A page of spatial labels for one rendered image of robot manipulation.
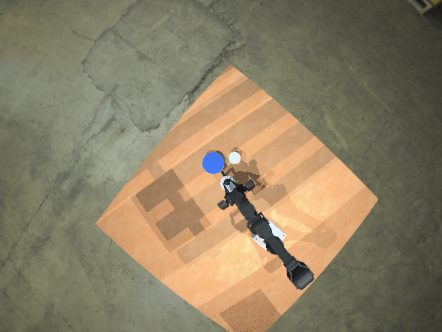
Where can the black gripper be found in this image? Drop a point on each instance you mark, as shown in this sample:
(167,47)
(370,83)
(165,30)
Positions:
(250,185)

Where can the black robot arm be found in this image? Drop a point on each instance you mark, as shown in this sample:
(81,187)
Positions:
(298,272)

